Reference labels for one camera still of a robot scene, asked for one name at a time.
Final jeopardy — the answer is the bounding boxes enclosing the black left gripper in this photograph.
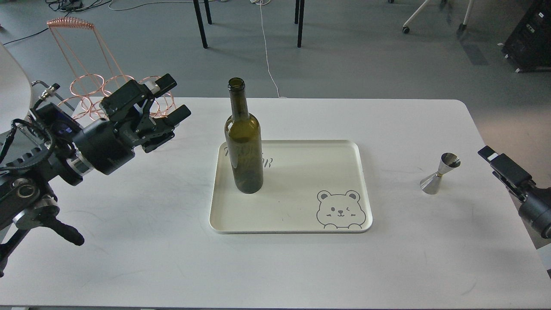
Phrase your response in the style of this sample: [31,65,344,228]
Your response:
[74,73,191,175]

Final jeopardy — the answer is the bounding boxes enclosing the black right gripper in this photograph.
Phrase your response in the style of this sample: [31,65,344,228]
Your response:
[477,146,551,239]

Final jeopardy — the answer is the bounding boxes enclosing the steel double jigger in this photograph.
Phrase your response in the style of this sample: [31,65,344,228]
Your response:
[419,152,461,195]

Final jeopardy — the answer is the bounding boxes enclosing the dark green wine bottle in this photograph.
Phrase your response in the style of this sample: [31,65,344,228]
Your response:
[224,77,264,194]

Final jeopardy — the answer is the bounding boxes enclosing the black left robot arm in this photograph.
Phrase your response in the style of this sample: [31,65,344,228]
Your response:
[0,74,191,270]

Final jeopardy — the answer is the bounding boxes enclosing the black table legs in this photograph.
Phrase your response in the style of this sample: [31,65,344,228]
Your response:
[193,0,305,49]

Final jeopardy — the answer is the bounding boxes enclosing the black equipment case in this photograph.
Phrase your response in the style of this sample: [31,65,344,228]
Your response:
[502,0,551,73]

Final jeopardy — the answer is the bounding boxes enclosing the white round side table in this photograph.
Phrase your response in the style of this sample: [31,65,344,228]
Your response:
[0,45,35,133]

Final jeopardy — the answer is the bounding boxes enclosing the white chair base with casters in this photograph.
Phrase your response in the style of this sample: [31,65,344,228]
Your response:
[401,0,475,35]

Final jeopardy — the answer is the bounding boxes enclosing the cream tray with bear print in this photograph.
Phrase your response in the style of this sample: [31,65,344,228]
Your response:
[209,140,373,234]

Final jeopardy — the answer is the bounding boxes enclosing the copper wire bottle rack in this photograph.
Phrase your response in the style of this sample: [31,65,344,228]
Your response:
[46,17,176,121]

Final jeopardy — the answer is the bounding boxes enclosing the black floor cables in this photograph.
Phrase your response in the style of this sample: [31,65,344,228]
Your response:
[0,0,117,46]

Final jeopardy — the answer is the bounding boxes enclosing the white floor cable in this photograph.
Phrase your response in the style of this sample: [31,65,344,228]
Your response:
[251,0,288,99]

